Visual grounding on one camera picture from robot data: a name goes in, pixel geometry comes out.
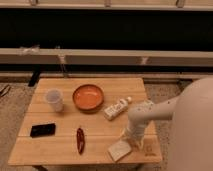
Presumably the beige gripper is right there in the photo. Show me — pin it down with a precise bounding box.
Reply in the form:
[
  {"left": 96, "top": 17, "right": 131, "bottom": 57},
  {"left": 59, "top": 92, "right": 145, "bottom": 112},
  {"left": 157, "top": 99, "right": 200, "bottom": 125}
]
[{"left": 120, "top": 123, "right": 146, "bottom": 150}]

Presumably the white rectangular sponge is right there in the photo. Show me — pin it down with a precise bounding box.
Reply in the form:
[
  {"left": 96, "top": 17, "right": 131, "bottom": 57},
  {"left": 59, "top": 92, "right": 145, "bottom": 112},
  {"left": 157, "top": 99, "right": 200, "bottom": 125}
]
[{"left": 108, "top": 140, "right": 132, "bottom": 162}]

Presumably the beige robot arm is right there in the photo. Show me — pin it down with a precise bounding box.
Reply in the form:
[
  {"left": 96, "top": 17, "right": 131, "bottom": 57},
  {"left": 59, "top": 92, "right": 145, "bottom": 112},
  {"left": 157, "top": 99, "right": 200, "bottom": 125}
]
[{"left": 123, "top": 76, "right": 213, "bottom": 171}]

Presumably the orange ceramic bowl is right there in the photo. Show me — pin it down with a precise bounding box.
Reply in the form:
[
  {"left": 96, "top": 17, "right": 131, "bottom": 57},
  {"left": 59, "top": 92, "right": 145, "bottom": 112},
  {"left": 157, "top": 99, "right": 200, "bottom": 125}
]
[{"left": 72, "top": 84, "right": 104, "bottom": 112}]

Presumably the white plastic bottle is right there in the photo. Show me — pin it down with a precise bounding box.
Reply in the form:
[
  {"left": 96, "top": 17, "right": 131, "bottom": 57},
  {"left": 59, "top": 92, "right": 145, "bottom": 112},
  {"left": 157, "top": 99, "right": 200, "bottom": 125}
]
[{"left": 104, "top": 97, "right": 132, "bottom": 121}]

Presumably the red chili pepper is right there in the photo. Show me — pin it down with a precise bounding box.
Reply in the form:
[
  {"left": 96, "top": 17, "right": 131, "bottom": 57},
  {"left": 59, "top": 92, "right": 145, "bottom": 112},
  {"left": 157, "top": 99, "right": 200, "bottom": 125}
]
[{"left": 76, "top": 127, "right": 85, "bottom": 154}]

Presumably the wooden table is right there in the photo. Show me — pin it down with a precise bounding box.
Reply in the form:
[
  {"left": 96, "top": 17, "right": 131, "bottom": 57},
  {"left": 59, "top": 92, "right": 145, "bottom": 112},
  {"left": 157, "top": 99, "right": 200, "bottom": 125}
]
[{"left": 7, "top": 77, "right": 163, "bottom": 171}]

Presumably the black smartphone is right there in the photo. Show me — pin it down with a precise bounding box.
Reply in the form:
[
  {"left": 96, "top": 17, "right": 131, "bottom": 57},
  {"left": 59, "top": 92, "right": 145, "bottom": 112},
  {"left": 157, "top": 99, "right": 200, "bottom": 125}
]
[{"left": 30, "top": 123, "right": 56, "bottom": 138}]

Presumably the translucent plastic cup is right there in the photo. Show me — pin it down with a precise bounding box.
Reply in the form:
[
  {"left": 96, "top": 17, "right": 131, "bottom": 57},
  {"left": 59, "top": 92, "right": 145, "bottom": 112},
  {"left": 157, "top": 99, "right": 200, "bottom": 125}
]
[{"left": 44, "top": 89, "right": 63, "bottom": 112}]

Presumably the black cable on floor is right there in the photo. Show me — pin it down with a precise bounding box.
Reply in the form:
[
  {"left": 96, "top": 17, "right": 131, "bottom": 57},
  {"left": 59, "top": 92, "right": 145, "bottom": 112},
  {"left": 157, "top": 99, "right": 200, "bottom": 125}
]
[{"left": 0, "top": 83, "right": 12, "bottom": 98}]

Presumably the long metal rail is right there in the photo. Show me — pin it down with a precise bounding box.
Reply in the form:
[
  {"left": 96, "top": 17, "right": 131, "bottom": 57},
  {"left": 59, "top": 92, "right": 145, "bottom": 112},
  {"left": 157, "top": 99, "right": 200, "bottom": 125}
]
[{"left": 0, "top": 48, "right": 213, "bottom": 67}]

